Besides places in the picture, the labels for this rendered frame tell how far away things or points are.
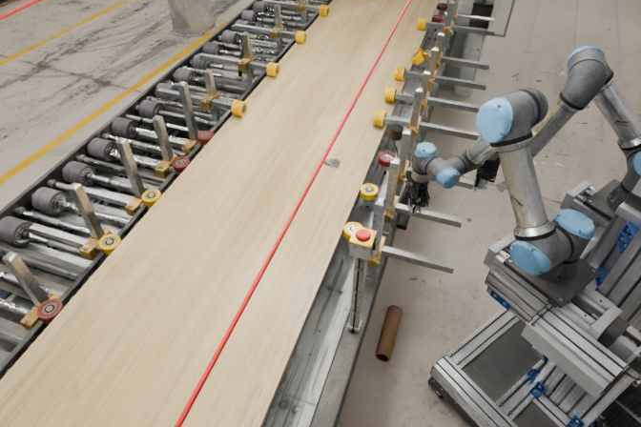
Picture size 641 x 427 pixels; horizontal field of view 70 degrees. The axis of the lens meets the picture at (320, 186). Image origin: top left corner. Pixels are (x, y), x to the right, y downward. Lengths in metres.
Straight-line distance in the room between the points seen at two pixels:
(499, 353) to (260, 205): 1.34
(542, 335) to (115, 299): 1.44
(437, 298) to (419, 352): 0.37
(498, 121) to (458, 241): 1.86
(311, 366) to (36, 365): 0.91
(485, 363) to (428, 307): 0.51
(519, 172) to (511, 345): 1.28
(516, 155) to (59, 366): 1.52
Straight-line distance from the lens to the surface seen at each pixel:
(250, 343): 1.60
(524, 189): 1.44
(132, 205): 2.21
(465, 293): 2.90
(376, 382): 2.53
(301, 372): 1.85
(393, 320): 2.61
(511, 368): 2.48
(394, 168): 1.86
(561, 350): 1.69
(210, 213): 1.99
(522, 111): 1.41
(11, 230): 2.33
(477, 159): 1.73
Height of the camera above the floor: 2.29
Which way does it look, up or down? 42 degrees down
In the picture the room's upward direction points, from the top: straight up
